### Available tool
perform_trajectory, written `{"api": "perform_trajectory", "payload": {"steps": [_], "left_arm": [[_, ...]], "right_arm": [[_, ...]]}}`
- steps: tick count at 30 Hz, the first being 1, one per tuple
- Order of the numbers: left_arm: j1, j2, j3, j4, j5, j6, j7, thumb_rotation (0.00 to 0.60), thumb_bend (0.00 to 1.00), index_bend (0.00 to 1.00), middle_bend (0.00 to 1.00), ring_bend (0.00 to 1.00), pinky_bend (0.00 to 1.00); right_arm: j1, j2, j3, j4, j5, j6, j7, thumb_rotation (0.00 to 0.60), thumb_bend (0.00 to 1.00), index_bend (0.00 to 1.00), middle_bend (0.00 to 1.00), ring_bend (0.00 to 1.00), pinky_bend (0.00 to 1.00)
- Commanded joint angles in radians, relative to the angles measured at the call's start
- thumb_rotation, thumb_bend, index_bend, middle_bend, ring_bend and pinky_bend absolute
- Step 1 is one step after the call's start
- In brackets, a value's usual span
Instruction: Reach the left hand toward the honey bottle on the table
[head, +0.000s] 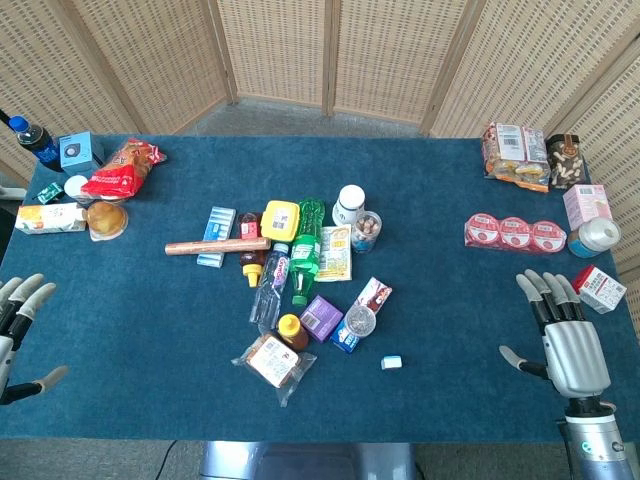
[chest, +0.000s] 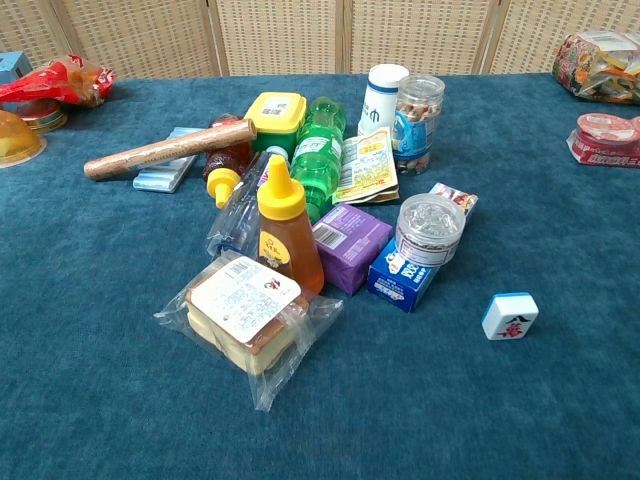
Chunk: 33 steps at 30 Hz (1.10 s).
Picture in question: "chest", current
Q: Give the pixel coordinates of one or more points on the green box with yellow lid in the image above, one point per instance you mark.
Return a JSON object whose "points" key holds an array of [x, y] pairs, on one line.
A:
{"points": [[276, 119]]}

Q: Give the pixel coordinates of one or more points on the amber honey bottle yellow cap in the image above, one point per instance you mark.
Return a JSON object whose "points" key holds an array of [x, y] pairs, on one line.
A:
{"points": [[287, 235]]}

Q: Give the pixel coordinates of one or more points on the blue and white box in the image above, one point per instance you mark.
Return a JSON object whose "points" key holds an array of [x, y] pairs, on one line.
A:
{"points": [[397, 282]]}

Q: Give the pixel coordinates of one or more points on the brown cylindrical roll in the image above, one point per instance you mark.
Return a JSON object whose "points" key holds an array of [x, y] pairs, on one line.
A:
{"points": [[165, 149]]}

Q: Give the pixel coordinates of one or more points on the clear round jar of clips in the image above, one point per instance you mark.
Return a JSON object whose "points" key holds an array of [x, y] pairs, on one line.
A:
{"points": [[430, 227]]}

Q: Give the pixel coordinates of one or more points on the green plastic soda bottle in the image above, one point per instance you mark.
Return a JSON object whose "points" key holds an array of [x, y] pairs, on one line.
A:
{"points": [[316, 150]]}

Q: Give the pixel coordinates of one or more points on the yellow printed sachet packet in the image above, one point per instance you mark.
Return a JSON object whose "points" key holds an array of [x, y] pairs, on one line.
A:
{"points": [[367, 167]]}

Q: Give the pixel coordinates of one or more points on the woven folding screen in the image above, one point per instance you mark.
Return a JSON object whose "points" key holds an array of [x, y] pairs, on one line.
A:
{"points": [[300, 35]]}

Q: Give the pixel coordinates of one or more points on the colourful snack bag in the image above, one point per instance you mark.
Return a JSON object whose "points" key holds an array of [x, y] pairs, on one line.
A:
{"points": [[597, 67]]}

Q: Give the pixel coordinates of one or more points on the mahjong tile blue back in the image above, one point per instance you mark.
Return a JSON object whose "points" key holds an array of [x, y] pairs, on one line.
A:
{"points": [[509, 317]]}

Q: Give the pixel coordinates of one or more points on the white cylindrical container blue print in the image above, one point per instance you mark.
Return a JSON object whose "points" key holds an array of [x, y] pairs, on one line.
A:
{"points": [[377, 105]]}

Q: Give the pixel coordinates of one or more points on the red wrapped cup pack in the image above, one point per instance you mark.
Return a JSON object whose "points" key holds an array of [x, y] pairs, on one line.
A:
{"points": [[605, 140]]}

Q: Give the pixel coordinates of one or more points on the clear crumpled plastic bottle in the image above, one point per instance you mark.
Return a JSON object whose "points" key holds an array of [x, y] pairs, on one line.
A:
{"points": [[237, 215]]}

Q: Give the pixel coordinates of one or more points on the gold round tin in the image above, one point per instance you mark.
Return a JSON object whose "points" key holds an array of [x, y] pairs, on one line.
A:
{"points": [[42, 116]]}

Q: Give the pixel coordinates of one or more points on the light blue tissue pack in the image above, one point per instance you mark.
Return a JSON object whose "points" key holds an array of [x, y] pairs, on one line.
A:
{"points": [[161, 175]]}

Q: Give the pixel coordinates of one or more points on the blue table cloth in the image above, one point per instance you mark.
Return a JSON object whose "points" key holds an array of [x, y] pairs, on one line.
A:
{"points": [[320, 390]]}

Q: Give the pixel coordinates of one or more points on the purple rectangular box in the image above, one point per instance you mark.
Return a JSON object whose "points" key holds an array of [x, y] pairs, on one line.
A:
{"points": [[350, 245]]}

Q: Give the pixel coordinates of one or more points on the dark sauce bottle yellow cap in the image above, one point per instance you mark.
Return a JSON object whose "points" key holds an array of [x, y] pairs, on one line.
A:
{"points": [[223, 160]]}

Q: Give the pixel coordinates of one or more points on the small red printed snack packet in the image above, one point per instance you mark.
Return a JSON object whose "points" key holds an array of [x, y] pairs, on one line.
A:
{"points": [[457, 196]]}

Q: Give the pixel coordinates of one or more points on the light blue box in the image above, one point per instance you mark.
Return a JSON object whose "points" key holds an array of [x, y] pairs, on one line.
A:
{"points": [[12, 67]]}

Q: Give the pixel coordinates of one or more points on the bagged sliced cake with label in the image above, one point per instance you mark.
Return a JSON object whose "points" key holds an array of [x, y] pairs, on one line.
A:
{"points": [[245, 312]]}

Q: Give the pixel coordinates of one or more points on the orange jelly dome cup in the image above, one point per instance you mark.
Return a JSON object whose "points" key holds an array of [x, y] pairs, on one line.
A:
{"points": [[17, 140]]}

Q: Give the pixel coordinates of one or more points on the red plastic snack bag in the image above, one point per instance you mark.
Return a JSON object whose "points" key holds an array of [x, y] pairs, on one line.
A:
{"points": [[55, 82]]}

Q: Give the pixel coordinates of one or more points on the clear jar of snacks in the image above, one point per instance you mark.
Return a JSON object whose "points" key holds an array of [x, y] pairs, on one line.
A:
{"points": [[419, 125]]}

